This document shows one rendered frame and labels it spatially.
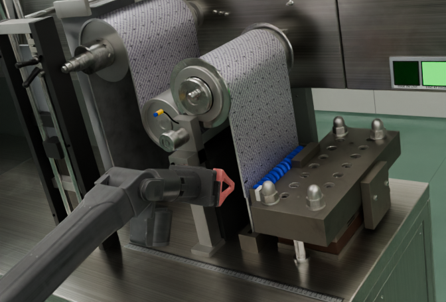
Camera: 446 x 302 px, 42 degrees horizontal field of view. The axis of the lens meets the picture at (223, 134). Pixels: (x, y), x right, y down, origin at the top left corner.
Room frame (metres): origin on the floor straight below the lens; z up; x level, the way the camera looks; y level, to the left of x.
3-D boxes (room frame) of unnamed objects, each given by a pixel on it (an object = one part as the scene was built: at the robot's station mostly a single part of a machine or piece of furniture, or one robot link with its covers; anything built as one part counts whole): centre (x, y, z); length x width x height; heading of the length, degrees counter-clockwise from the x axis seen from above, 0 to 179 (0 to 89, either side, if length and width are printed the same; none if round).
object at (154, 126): (1.28, 0.04, 1.17); 0.26 x 0.12 x 0.12; 141
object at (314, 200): (0.96, -0.15, 1.05); 0.04 x 0.04 x 0.04
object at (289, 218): (1.11, -0.21, 1.00); 0.40 x 0.16 x 0.06; 141
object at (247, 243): (1.16, -0.10, 0.92); 0.28 x 0.04 x 0.04; 141
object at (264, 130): (1.16, -0.09, 1.11); 0.23 x 0.01 x 0.18; 141
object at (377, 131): (1.21, -0.35, 1.05); 0.04 x 0.04 x 0.04
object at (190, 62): (1.10, 0.03, 1.25); 0.15 x 0.01 x 0.15; 51
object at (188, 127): (1.09, 0.08, 1.05); 0.06 x 0.05 x 0.31; 141
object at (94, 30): (1.36, 0.14, 1.33); 0.25 x 0.14 x 0.14; 141
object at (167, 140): (1.07, 0.11, 1.18); 0.04 x 0.02 x 0.04; 51
